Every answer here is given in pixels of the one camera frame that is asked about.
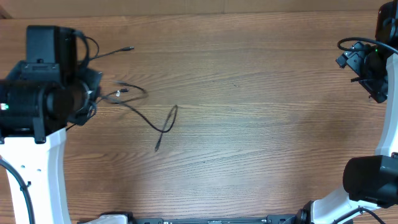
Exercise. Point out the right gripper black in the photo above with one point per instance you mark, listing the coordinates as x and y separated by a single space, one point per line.
352 58

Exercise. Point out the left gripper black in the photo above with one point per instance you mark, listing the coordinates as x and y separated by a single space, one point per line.
93 81

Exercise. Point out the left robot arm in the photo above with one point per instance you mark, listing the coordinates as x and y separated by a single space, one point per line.
41 95

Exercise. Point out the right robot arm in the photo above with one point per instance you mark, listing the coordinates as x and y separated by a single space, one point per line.
369 182

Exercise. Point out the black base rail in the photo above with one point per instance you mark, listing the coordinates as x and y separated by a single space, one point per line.
127 217

